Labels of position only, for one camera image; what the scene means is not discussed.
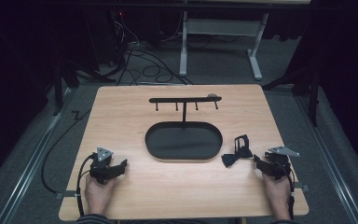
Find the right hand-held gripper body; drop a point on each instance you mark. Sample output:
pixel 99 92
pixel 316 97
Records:
pixel 279 161

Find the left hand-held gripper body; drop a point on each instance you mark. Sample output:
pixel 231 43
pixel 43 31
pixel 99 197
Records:
pixel 101 161

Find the black bow tie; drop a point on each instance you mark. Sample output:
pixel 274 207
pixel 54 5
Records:
pixel 237 152

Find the black hook stand with tray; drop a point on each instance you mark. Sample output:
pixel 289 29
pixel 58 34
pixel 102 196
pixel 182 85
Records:
pixel 183 141

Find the person's right hand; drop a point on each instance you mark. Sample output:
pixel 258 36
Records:
pixel 276 194

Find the person's left hand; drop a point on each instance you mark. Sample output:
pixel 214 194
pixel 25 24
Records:
pixel 99 194

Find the person's left striped sleeve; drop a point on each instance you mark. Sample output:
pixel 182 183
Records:
pixel 94 219

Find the person's right dark sleeve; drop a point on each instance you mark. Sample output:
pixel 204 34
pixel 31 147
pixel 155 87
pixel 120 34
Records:
pixel 284 222

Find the black tripod stand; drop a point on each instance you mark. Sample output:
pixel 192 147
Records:
pixel 310 87

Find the small grey round object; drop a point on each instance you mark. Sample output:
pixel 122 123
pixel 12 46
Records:
pixel 212 95

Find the grey metal table bracket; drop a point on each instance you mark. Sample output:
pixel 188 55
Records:
pixel 301 187
pixel 66 195

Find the metal floor rail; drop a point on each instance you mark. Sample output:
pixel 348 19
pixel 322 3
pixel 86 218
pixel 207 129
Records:
pixel 34 155
pixel 329 155

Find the white metal desk frame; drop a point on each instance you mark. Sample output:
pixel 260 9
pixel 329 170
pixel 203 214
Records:
pixel 220 28

